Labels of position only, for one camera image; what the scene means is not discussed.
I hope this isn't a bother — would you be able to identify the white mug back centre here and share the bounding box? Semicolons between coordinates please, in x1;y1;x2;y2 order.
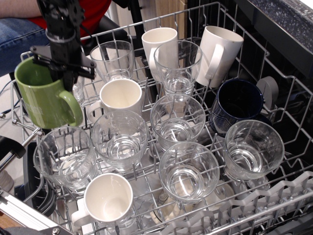
141;27;178;82

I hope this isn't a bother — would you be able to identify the white mug back right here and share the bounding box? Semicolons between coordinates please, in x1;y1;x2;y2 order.
196;25;244;88

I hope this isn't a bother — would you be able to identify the black chair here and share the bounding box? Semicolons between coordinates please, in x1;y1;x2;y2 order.
11;15;127;111

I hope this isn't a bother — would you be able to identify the clear glass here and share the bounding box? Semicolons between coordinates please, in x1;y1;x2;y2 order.
154;40;202;96
33;127;99;195
150;94;206;151
91;110;149;173
89;40;134;83
158;142;220;204
223;119;285;181
72;76;85;105

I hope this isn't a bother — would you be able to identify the person in red shirt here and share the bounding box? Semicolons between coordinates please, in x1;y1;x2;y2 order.
0;0;111;76

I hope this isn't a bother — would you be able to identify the clear glass centre left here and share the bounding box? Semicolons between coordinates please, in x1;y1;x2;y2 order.
91;110;149;173

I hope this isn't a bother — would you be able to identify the clear glass front left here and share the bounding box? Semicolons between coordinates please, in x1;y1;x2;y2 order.
33;127;99;195

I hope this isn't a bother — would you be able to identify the dark blue mug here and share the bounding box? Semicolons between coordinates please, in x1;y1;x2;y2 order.
208;79;272;137

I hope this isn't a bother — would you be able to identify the white mug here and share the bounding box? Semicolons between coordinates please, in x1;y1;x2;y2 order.
71;173;134;227
86;78;142;123
196;25;244;88
141;27;178;82

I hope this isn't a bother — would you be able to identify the clear glass back middle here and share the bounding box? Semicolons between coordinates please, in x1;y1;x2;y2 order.
89;40;134;83

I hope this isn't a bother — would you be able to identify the clear glass front centre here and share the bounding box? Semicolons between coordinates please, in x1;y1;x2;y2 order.
158;142;220;204

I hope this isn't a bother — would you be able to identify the grey plastic rack roller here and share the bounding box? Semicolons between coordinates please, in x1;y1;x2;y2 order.
256;76;279;109

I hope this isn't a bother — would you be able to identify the clear glass back left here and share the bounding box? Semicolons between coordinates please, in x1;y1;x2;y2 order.
72;76;85;105

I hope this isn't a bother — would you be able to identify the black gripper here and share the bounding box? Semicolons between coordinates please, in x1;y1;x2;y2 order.
30;34;95;92

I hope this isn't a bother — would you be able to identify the green ceramic mug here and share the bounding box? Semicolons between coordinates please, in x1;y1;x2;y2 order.
15;57;83;129

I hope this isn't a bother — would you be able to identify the white mug front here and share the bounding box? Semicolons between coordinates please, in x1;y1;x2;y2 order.
71;173;134;227

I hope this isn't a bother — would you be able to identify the black clamp with metal screw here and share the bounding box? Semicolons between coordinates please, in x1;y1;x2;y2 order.
0;128;45;172

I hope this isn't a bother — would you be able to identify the clear glass back right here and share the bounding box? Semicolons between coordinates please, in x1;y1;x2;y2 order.
154;40;202;96

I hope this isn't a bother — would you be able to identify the dark speckled countertop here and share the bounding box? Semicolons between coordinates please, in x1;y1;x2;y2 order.
235;0;313;79

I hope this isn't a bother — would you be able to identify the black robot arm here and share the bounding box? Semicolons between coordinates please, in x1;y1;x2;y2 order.
30;0;96;92

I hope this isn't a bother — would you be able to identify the grey wire dishwasher rack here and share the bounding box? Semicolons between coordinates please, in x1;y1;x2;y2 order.
0;0;313;235

